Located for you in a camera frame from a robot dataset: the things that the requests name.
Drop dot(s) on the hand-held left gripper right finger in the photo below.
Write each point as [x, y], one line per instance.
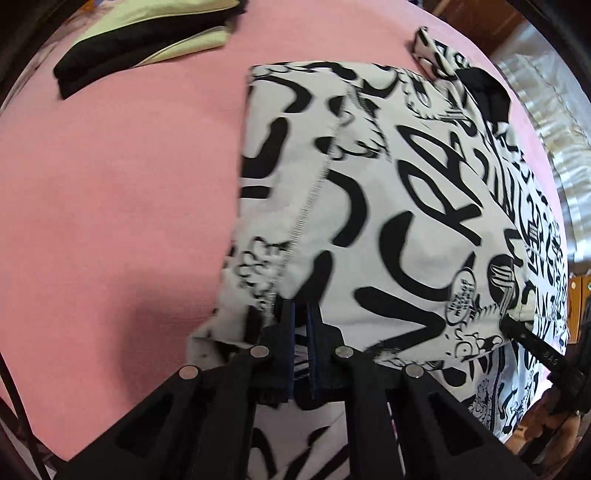
[316, 350]

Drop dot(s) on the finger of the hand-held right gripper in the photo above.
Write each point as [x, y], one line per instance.
[517, 330]

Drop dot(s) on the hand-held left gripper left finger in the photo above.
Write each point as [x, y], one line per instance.
[284, 332]

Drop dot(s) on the black white printed hoodie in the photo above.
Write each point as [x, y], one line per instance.
[392, 207]

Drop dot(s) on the person's right hand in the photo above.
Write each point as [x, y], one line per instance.
[554, 438]

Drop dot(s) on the wooden cabinet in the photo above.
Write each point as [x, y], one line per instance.
[581, 304]

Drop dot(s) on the pink bed cover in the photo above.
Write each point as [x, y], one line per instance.
[115, 207]

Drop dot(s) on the white curtain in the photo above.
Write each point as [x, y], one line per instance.
[545, 101]

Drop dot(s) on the dark wooden door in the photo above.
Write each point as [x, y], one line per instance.
[485, 21]

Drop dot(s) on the green black folded garment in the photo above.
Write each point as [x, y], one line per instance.
[115, 50]

